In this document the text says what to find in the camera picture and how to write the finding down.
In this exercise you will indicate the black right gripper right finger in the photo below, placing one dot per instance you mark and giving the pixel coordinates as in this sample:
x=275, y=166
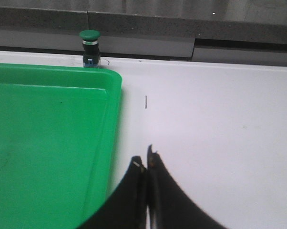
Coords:
x=169, y=207

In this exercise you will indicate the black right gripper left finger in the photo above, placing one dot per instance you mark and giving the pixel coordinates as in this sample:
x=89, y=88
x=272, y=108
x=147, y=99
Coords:
x=126, y=207

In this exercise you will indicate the green mushroom push button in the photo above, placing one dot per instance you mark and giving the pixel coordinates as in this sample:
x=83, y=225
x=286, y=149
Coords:
x=91, y=55

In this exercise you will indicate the green plastic tray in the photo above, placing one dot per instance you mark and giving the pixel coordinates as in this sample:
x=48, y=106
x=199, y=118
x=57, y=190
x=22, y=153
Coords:
x=57, y=131

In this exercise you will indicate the grey stone ledge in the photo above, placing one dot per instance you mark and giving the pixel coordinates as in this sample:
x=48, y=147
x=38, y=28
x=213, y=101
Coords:
x=113, y=23

